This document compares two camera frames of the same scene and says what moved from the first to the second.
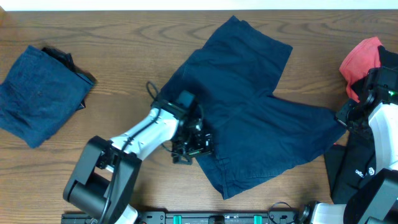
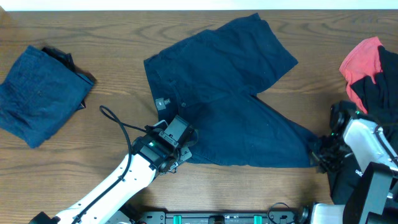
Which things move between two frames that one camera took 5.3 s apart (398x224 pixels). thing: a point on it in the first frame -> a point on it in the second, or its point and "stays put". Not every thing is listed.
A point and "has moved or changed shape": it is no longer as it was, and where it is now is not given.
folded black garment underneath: [67, 58] stays put
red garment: [363, 56] stays put
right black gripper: [342, 117] -> [324, 166]
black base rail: [195, 217] stays put
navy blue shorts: [256, 132] has moved or changed shape
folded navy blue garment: [39, 96] stays put
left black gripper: [193, 149] -> [185, 149]
